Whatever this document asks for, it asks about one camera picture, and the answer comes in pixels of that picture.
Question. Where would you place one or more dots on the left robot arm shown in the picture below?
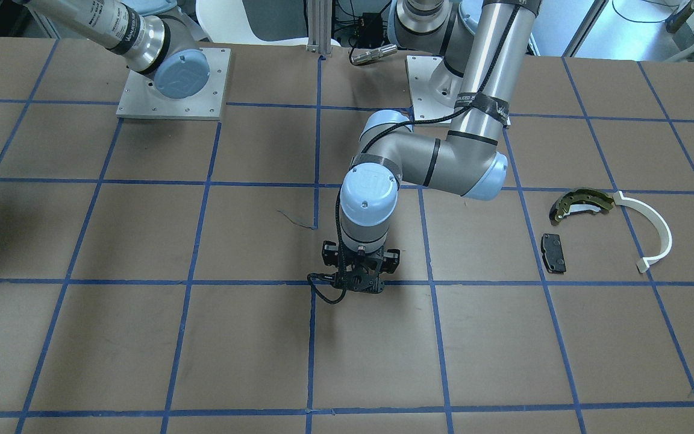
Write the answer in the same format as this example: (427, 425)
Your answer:
(456, 153)

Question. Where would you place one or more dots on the brass brake shoe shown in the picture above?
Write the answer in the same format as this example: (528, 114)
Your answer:
(581, 200)

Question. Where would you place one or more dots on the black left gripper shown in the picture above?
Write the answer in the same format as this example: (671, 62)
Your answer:
(329, 255)

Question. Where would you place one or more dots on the black brake pad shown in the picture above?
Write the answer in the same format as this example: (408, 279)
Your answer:
(552, 253)

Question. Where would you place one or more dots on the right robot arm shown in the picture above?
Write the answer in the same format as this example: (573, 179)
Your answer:
(157, 39)

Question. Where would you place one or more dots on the aluminium frame post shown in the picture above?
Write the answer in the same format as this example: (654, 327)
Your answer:
(318, 19)

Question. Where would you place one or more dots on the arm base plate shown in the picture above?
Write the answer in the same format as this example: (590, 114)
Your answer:
(142, 101)
(428, 90)

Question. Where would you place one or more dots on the silver metal cylinder tool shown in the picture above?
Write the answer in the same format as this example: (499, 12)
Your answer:
(372, 55)

